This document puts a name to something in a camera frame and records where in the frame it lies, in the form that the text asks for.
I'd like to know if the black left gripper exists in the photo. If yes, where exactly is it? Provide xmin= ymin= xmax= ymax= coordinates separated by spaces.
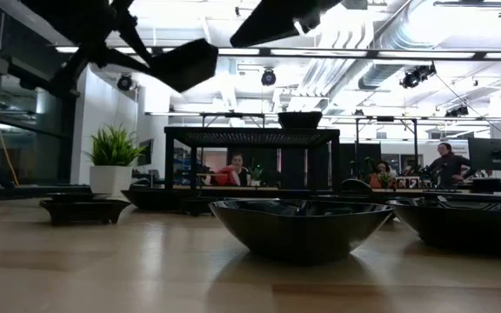
xmin=49 ymin=0 xmax=219 ymax=95

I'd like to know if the large square black plate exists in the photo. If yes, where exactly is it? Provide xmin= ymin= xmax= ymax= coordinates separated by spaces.
xmin=277 ymin=110 xmax=324 ymax=130

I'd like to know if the rounded black plate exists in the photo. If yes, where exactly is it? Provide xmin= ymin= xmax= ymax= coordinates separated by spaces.
xmin=121 ymin=188 xmax=204 ymax=213
xmin=435 ymin=194 xmax=501 ymax=204
xmin=319 ymin=193 xmax=393 ymax=206

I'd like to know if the leaf-shaped black plate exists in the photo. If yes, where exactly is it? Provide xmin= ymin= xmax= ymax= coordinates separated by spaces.
xmin=209 ymin=198 xmax=395 ymax=266
xmin=385 ymin=197 xmax=501 ymax=256

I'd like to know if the long ceiling light bar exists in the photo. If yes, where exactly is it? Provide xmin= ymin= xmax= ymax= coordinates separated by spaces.
xmin=54 ymin=45 xmax=501 ymax=61

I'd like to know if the black perforated metal rack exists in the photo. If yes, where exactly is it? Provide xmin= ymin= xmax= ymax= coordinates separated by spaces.
xmin=164 ymin=126 xmax=342 ymax=203

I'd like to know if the green plant in white pot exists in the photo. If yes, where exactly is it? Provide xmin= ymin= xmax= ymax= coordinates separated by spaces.
xmin=83 ymin=123 xmax=147 ymax=200

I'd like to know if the person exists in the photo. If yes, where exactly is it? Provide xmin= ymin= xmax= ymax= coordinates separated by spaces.
xmin=426 ymin=142 xmax=473 ymax=189
xmin=366 ymin=159 xmax=394 ymax=189
xmin=210 ymin=151 xmax=252 ymax=187

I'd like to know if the black ceiling spotlight cluster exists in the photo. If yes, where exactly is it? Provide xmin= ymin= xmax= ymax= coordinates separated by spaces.
xmin=399 ymin=63 xmax=438 ymax=90

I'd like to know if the small background potted plant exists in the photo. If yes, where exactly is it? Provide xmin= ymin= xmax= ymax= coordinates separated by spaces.
xmin=249 ymin=163 xmax=264 ymax=184

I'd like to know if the black ceiling track fixture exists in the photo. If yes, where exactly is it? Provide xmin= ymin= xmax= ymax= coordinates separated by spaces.
xmin=432 ymin=0 xmax=501 ymax=19

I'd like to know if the flowering potted plant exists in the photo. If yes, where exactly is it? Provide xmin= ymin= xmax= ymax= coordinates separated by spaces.
xmin=376 ymin=171 xmax=394 ymax=189

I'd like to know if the black computer monitor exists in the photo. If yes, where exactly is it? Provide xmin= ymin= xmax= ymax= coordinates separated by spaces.
xmin=467 ymin=137 xmax=501 ymax=172

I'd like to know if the black wall screen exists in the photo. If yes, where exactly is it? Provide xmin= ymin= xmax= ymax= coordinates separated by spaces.
xmin=136 ymin=137 xmax=156 ymax=167

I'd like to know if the black background gantry frame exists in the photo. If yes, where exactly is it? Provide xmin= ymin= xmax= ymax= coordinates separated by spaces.
xmin=353 ymin=115 xmax=420 ymax=175

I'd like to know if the black curved handle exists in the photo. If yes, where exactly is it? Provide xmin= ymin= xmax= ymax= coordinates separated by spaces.
xmin=129 ymin=176 xmax=154 ymax=189
xmin=340 ymin=177 xmax=374 ymax=193

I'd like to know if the black aluminium table frame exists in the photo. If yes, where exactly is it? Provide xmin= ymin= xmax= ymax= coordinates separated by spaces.
xmin=0 ymin=183 xmax=501 ymax=203

